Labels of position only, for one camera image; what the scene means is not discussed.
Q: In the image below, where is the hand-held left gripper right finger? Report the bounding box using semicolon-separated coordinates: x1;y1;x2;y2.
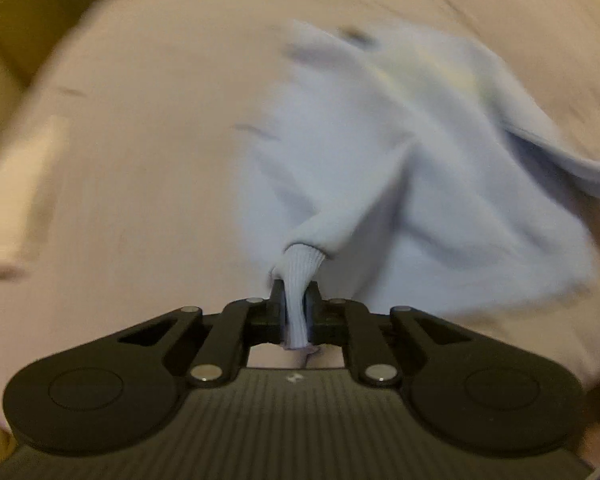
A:
303;282;474;389

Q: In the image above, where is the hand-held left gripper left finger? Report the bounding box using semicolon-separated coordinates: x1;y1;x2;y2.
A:
116;279;287;389

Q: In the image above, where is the light blue sweatshirt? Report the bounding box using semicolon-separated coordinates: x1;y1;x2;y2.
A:
235;20;600;352

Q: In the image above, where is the grey bed duvet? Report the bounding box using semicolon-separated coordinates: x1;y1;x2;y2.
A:
0;0;600;443

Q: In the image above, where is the cream pillow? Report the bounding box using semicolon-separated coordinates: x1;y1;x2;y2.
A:
0;115;72;281

